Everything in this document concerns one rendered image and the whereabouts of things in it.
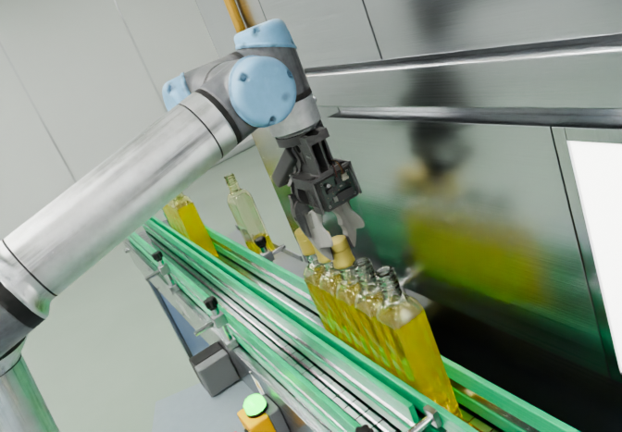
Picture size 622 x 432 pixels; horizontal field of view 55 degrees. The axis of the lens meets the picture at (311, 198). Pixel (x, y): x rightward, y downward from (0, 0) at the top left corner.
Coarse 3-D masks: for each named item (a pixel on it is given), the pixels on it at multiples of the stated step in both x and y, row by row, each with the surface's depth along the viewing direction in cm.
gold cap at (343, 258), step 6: (336, 240) 94; (342, 240) 93; (336, 246) 92; (342, 246) 93; (348, 246) 94; (336, 252) 93; (342, 252) 93; (348, 252) 93; (336, 258) 93; (342, 258) 93; (348, 258) 93; (354, 258) 94; (336, 264) 94; (342, 264) 93; (348, 264) 93
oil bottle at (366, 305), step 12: (360, 300) 91; (372, 300) 89; (360, 312) 92; (372, 312) 89; (372, 324) 90; (372, 336) 92; (372, 348) 95; (384, 348) 91; (384, 360) 93; (396, 372) 92
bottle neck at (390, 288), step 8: (376, 272) 85; (384, 272) 86; (392, 272) 84; (376, 280) 85; (384, 280) 84; (392, 280) 84; (384, 288) 84; (392, 288) 84; (400, 288) 85; (384, 296) 85; (392, 296) 84; (400, 296) 85
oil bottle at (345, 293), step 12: (336, 288) 97; (348, 288) 95; (360, 288) 94; (348, 300) 94; (348, 312) 96; (348, 324) 99; (360, 324) 95; (360, 336) 97; (360, 348) 100; (372, 360) 98
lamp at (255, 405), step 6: (252, 396) 118; (258, 396) 118; (246, 402) 117; (252, 402) 116; (258, 402) 116; (264, 402) 117; (246, 408) 116; (252, 408) 116; (258, 408) 116; (264, 408) 117; (246, 414) 118; (252, 414) 116; (258, 414) 116
